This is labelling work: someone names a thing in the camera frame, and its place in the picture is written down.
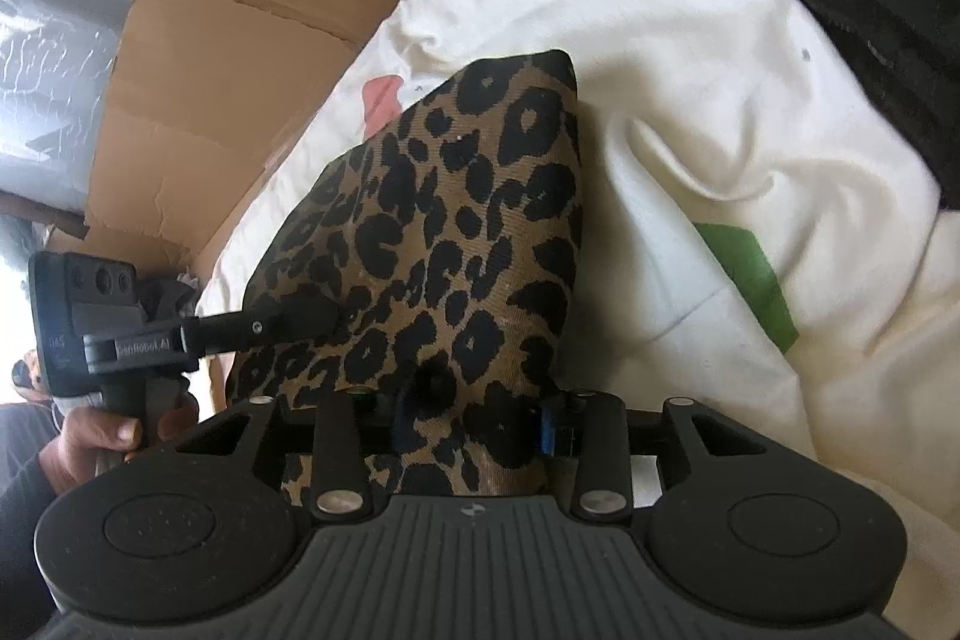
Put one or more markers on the white printed bed sheet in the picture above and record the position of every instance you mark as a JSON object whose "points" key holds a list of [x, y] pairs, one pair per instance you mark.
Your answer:
{"points": [[712, 123]]}

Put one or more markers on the person's left hand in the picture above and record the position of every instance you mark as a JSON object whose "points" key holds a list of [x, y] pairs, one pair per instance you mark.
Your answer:
{"points": [[112, 430]]}

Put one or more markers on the person's left forearm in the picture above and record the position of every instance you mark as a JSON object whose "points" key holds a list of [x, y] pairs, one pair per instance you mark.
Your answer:
{"points": [[30, 505]]}

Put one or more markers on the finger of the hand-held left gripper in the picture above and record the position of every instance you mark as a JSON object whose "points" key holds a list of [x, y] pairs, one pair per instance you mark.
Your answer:
{"points": [[270, 326]]}

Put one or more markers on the large brown cardboard box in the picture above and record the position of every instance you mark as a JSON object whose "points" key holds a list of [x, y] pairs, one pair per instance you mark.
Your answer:
{"points": [[247, 10]]}

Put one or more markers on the grey plastic-wrapped mattress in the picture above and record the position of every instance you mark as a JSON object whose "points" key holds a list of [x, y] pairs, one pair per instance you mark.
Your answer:
{"points": [[52, 48]]}

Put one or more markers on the leopard print garment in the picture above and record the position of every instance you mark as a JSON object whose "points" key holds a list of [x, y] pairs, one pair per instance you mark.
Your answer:
{"points": [[450, 250]]}

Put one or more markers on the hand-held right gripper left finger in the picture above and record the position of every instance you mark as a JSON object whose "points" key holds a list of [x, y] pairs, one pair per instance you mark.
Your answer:
{"points": [[342, 445]]}

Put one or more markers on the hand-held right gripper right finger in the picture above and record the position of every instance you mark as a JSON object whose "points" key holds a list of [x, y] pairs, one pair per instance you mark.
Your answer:
{"points": [[549, 434]]}

